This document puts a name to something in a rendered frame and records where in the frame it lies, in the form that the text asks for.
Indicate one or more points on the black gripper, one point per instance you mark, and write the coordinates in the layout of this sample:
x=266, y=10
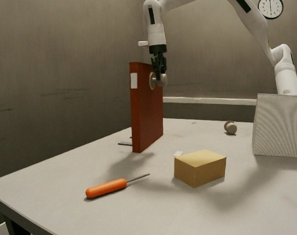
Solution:
x=158, y=61

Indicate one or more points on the cream door knob with square spindle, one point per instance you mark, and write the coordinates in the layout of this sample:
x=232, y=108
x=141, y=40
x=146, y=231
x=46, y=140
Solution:
x=153, y=81

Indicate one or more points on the orange-handled screwdriver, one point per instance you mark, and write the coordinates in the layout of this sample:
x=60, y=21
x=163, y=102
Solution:
x=109, y=187

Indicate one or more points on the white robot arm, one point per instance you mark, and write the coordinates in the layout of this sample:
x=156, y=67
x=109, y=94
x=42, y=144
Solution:
x=280, y=57

